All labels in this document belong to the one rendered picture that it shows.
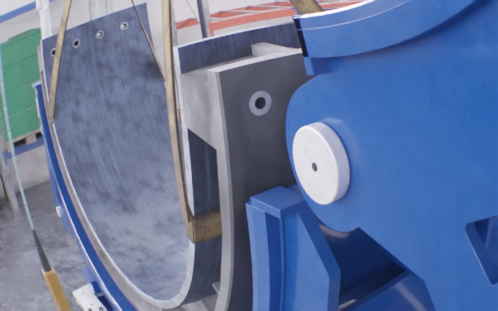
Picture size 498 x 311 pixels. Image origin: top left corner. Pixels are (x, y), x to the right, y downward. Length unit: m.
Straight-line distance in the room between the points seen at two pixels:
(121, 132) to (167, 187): 0.37
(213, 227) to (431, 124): 0.90
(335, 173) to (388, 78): 0.23
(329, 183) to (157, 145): 2.30
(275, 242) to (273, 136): 0.21
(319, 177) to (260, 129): 0.28
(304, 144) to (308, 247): 0.24
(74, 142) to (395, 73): 2.55
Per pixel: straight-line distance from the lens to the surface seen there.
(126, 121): 3.46
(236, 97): 1.39
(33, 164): 9.18
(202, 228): 1.71
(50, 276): 2.73
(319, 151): 1.17
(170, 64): 1.74
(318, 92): 1.18
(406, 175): 1.03
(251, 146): 1.44
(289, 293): 1.51
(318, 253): 1.34
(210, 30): 8.34
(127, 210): 3.18
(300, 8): 2.01
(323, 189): 1.19
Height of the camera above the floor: 2.62
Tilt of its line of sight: 17 degrees down
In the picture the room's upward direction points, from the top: 10 degrees counter-clockwise
